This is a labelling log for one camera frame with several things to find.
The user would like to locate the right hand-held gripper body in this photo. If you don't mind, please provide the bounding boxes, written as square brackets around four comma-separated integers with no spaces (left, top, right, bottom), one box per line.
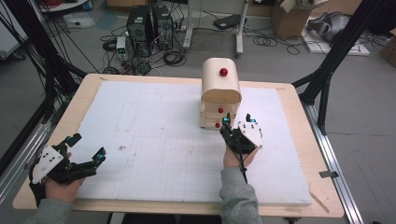
[219,121,264,156]

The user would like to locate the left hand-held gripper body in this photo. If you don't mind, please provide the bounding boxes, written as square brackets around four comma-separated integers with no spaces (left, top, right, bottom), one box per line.
[29,144,81,186]

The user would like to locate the wooden drawer with red knob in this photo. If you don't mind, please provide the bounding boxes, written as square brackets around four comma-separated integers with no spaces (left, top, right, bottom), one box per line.
[201,100,242,117]
[199,113,239,131]

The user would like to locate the wooden cabinet with red knobs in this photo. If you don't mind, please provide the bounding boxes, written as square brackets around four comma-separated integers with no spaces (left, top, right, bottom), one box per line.
[199,57,243,131]

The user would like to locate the person's right hand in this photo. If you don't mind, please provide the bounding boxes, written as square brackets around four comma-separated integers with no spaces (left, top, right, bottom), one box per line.
[222,145,260,169]

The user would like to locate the white foam board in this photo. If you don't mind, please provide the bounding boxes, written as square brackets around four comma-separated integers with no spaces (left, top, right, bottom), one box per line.
[75,80,313,206]

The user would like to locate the grey tape strip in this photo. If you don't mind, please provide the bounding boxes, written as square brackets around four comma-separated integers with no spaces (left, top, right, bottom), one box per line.
[318,170,340,179]

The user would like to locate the white stand leg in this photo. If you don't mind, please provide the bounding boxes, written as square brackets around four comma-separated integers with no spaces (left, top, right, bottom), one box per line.
[182,0,194,50]
[234,0,250,56]

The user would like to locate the thin wooden strip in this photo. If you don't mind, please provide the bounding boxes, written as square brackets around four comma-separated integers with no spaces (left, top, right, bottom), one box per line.
[308,189,331,214]

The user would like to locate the flat black box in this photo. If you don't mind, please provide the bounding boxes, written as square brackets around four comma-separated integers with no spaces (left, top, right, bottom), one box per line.
[213,13,247,31]

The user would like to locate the small grey power supply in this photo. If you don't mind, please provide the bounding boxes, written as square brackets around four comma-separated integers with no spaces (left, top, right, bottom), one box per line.
[116,35,129,62]

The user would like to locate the brown cardboard box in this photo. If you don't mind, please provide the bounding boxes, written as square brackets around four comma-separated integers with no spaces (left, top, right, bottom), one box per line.
[378,28,396,69]
[270,0,314,40]

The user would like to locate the white floor board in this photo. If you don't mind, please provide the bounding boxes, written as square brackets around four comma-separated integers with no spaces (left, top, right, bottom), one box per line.
[301,27,372,57]

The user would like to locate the black computer tower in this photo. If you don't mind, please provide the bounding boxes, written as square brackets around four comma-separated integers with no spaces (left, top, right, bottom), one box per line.
[125,5,154,58]
[151,5,175,51]

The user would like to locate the clear plastic bag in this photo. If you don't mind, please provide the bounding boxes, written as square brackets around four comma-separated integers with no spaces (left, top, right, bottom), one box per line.
[64,11,96,30]

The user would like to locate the white cabinet on wheels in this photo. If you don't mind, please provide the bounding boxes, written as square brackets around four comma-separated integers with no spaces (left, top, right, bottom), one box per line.
[0,0,30,61]

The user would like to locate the grey bag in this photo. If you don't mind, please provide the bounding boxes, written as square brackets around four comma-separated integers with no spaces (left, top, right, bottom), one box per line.
[306,11,352,43]

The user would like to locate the aluminium rail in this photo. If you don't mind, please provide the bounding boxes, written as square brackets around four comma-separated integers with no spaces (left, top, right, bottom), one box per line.
[0,119,53,205]
[301,102,365,224]

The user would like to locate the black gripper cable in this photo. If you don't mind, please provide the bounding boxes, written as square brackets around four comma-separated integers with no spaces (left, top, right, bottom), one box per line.
[234,148,249,185]

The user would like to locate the black wrist strap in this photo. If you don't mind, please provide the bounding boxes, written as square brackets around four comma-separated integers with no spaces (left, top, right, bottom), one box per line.
[28,166,49,208]

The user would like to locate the black metal frame stand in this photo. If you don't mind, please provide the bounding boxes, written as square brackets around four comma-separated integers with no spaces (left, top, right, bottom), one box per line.
[0,0,89,126]
[291,0,396,135]

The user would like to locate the coiled black floor cables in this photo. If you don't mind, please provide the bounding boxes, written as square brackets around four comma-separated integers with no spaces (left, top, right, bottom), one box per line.
[100,24,189,77]

